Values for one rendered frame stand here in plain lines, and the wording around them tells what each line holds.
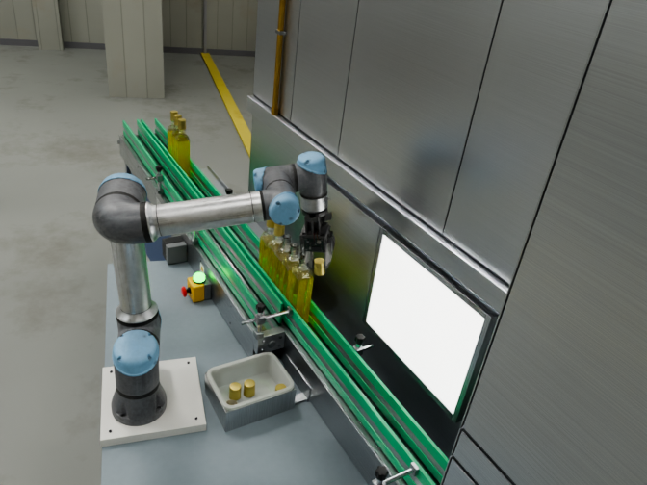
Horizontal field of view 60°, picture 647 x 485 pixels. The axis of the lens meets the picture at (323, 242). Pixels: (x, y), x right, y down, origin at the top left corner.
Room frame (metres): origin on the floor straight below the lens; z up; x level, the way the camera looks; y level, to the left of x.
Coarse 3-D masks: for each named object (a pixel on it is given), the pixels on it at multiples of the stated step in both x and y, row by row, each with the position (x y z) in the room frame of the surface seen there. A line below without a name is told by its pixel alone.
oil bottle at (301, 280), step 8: (296, 272) 1.44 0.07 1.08; (304, 272) 1.44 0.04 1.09; (312, 272) 1.46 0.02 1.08; (296, 280) 1.44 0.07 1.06; (304, 280) 1.43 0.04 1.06; (312, 280) 1.45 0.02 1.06; (296, 288) 1.43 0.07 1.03; (304, 288) 1.43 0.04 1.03; (296, 296) 1.43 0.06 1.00; (304, 296) 1.44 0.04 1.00; (296, 304) 1.42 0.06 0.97; (304, 304) 1.44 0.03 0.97; (304, 312) 1.44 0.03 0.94; (304, 320) 1.44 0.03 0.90
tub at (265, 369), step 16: (224, 368) 1.25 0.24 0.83; (240, 368) 1.28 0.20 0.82; (256, 368) 1.31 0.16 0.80; (272, 368) 1.31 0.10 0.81; (224, 384) 1.24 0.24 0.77; (256, 384) 1.26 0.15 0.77; (272, 384) 1.27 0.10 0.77; (288, 384) 1.23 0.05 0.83; (224, 400) 1.12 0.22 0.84; (240, 400) 1.19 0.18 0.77; (256, 400) 1.13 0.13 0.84
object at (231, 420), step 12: (288, 360) 1.36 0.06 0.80; (288, 372) 1.34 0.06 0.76; (300, 384) 1.28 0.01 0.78; (216, 396) 1.15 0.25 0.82; (276, 396) 1.17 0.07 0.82; (288, 396) 1.19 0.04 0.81; (300, 396) 1.25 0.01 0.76; (216, 408) 1.15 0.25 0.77; (240, 408) 1.11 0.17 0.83; (252, 408) 1.13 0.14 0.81; (264, 408) 1.15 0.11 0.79; (276, 408) 1.17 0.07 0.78; (288, 408) 1.20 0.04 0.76; (228, 420) 1.09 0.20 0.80; (240, 420) 1.11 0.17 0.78; (252, 420) 1.13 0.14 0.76
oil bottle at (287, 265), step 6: (288, 258) 1.50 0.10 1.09; (282, 264) 1.50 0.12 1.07; (288, 264) 1.48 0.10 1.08; (294, 264) 1.48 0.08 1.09; (282, 270) 1.50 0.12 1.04; (288, 270) 1.47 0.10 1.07; (282, 276) 1.50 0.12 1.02; (288, 276) 1.47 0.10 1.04; (282, 282) 1.49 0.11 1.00; (288, 282) 1.47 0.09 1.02; (282, 288) 1.49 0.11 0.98; (288, 288) 1.47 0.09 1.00; (288, 294) 1.47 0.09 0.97; (288, 300) 1.47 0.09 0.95
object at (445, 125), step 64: (320, 0) 1.80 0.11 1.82; (384, 0) 1.54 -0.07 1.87; (448, 0) 1.35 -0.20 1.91; (512, 0) 1.20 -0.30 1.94; (576, 0) 1.09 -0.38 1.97; (256, 64) 2.15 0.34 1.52; (320, 64) 1.77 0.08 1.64; (384, 64) 1.51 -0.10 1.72; (448, 64) 1.31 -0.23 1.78; (512, 64) 1.17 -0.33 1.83; (576, 64) 1.05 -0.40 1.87; (256, 128) 2.13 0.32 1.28; (320, 128) 1.74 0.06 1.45; (384, 128) 1.47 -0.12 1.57; (448, 128) 1.28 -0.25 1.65; (512, 128) 1.13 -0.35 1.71; (384, 192) 1.43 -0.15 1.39; (448, 192) 1.23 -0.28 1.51; (512, 192) 1.09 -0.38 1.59; (448, 256) 1.16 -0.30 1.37; (512, 256) 1.05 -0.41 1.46; (384, 384) 1.29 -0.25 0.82; (448, 448) 1.05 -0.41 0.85
